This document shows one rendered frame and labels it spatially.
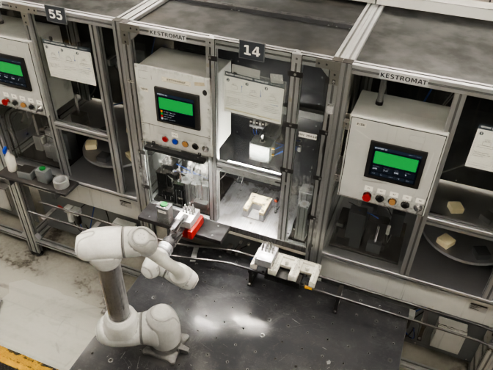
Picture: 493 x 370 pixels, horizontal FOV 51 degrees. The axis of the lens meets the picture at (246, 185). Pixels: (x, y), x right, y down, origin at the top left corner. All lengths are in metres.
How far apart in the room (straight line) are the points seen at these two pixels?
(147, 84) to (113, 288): 1.04
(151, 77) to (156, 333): 1.25
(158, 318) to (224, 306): 0.50
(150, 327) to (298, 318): 0.81
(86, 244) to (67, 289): 1.92
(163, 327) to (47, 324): 1.48
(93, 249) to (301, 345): 1.22
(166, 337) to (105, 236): 0.69
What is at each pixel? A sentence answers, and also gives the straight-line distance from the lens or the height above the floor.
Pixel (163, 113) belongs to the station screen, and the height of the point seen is 1.59.
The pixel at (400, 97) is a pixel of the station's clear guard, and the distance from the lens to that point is 2.30.
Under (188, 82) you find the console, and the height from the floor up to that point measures 1.79.
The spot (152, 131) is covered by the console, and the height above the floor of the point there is 1.45.
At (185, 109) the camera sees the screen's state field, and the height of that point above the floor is 1.65.
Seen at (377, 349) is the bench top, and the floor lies 0.68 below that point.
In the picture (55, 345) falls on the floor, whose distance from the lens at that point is 3.75.
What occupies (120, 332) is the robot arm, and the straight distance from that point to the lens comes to 2.54.
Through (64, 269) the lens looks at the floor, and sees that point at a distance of 4.19.
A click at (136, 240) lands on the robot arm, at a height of 1.52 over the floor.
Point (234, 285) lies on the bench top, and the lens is 2.99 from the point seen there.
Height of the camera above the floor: 2.95
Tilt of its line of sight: 38 degrees down
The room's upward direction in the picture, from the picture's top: 2 degrees clockwise
